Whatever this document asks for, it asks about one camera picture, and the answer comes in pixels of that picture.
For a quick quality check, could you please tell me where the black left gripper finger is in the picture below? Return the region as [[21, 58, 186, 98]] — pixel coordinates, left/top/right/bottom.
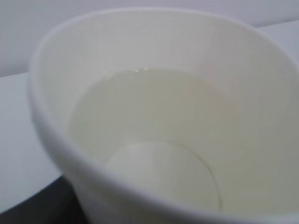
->
[[0, 177, 88, 224]]

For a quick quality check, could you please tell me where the white paper cup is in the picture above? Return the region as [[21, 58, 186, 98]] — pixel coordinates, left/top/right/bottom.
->
[[28, 8, 299, 224]]

